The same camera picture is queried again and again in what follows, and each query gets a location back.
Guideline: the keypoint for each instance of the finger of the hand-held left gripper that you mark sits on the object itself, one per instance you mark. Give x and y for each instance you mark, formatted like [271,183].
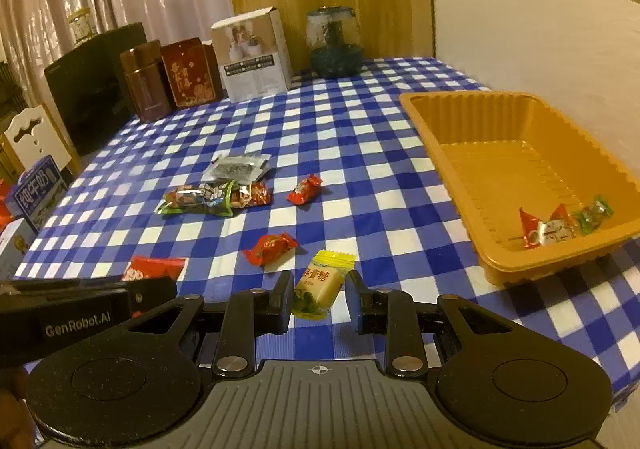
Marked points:
[155,293]

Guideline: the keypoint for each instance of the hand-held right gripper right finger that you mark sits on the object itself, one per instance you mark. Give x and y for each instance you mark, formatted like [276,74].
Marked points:
[354,304]

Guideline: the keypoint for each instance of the white red wrapped candy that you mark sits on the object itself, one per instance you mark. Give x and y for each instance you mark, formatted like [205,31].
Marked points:
[557,228]

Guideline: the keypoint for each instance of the white cardboard box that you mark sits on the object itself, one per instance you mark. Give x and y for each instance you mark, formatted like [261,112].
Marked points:
[252,59]

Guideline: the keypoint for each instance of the brown tin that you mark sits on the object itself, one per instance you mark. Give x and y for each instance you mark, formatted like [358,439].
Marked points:
[147,84]

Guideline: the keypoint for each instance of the green wrapped candy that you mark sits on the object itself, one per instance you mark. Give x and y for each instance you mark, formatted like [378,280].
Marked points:
[592,215]

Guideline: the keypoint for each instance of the small pale container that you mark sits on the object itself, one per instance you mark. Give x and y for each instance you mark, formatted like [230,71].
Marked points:
[81,28]

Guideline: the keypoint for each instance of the silver black snack packet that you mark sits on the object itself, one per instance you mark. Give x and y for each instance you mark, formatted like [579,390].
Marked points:
[235,168]

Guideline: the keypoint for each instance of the yellow candy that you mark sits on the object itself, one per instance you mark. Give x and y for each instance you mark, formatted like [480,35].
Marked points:
[317,284]

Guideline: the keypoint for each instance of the green-edged clear snack packet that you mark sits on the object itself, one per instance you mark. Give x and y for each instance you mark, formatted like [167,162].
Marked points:
[195,199]

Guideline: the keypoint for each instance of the blue white checked tablecloth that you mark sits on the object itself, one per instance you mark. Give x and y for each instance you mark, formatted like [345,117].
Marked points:
[350,129]

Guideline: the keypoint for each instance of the black box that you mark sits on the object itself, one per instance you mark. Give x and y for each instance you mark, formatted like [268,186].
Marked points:
[90,94]

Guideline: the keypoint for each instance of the orange plastic tray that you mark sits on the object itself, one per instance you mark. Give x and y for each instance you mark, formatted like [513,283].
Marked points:
[500,164]

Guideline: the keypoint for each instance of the teal glass jar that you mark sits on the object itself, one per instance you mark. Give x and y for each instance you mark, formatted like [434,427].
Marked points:
[334,46]

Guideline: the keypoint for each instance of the small white box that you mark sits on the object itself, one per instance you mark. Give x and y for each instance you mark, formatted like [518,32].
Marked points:
[12,249]

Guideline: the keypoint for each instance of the blue milk carton box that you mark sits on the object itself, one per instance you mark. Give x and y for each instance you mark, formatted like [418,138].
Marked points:
[37,191]

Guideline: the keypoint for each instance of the red patterned tin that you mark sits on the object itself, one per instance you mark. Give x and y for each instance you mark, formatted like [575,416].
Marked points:
[192,76]

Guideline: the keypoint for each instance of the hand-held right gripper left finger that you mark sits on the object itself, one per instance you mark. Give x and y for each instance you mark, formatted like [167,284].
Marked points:
[289,301]

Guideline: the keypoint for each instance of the red white-dotted snack packet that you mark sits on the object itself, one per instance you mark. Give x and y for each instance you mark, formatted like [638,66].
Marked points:
[155,268]

